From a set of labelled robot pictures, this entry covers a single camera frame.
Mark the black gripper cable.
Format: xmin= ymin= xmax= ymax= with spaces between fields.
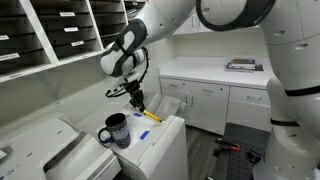
xmin=105 ymin=46 xmax=150 ymax=99

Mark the stack of magazines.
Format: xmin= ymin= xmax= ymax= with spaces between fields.
xmin=224 ymin=59 xmax=263 ymax=72

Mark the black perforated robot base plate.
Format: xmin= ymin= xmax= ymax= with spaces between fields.
xmin=207 ymin=123 xmax=270 ymax=180

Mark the white base cabinet with drawers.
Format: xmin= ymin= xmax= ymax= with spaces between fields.
xmin=159 ymin=57 xmax=273 ymax=135

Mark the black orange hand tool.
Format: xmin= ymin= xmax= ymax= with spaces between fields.
xmin=213 ymin=138 xmax=240 ymax=157

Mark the white paper notice sheet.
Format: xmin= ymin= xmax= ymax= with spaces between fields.
xmin=99 ymin=111 xmax=161 ymax=149

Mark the blue tape strip side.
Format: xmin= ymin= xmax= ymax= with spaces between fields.
xmin=139 ymin=130 xmax=150 ymax=140

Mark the blue tape strip top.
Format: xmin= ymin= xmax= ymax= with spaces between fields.
xmin=133 ymin=113 xmax=142 ymax=117

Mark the yellow pen with black cap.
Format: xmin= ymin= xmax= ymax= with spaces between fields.
xmin=143 ymin=110 xmax=162 ymax=123

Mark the white office printer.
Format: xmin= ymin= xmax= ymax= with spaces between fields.
xmin=0 ymin=94 xmax=188 ymax=180

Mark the white mail sorter shelf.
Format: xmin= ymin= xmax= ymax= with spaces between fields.
xmin=0 ymin=0 xmax=147 ymax=82

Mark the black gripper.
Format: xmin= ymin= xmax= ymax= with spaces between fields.
xmin=125 ymin=80 xmax=145 ymax=109

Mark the dark speckled ceramic mug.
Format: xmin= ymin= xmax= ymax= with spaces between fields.
xmin=98 ymin=113 xmax=131 ymax=149

